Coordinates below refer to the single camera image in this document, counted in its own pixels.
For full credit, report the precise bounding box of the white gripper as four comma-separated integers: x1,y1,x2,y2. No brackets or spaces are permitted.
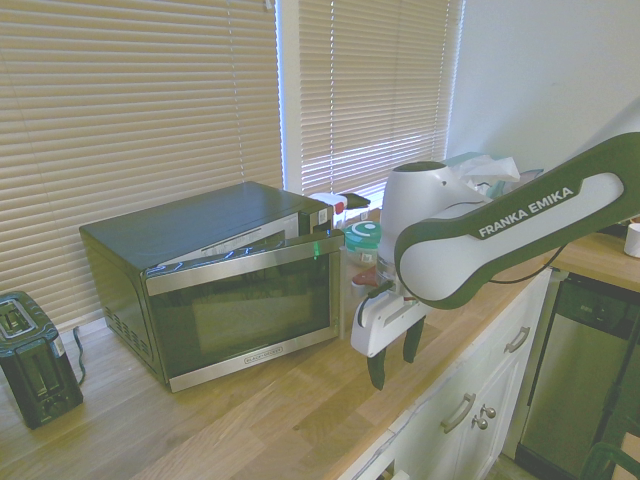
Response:
350,290,428,392

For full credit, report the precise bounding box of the stainless glass microwave door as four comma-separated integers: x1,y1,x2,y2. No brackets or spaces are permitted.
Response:
144,232,347,394

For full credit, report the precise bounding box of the black stainless microwave body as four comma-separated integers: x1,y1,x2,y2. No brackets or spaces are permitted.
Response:
78,181,333,385

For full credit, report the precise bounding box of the red and white small object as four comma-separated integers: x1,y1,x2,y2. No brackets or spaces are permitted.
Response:
349,269,382,299

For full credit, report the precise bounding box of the white cabinet door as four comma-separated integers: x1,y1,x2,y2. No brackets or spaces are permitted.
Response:
394,359,524,480

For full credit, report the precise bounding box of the white cabinet drawer front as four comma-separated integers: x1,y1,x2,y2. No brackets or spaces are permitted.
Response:
410,272,552,416

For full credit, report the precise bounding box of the teal lidded glass jar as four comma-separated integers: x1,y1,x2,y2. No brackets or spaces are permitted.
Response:
343,220,384,268

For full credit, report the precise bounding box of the stainless steel dishwasher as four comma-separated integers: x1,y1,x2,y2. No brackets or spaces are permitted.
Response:
514,272,640,469

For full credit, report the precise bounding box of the white crumpled tissue paper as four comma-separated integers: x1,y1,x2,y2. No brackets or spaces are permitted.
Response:
452,155,522,196

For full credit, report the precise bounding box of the green metal stand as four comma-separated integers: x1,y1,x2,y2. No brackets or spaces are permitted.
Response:
579,429,640,480

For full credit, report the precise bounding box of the narrow beige window blind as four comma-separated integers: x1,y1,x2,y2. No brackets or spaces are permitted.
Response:
295,0,467,201

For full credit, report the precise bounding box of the large beige window blind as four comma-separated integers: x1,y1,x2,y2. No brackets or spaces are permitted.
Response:
0,0,284,329

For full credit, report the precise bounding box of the black two-slot toaster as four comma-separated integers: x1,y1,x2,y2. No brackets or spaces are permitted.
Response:
0,291,85,431

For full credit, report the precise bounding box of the silver cabinet door handle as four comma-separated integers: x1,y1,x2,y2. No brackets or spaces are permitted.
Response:
440,392,477,434

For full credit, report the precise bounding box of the silver drawer handle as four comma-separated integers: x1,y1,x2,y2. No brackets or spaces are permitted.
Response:
504,326,531,354

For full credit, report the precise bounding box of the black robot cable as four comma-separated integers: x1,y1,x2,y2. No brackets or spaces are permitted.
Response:
487,244,566,285

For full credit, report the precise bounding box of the black toaster power cord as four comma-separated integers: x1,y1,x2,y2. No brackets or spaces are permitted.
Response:
73,325,87,386

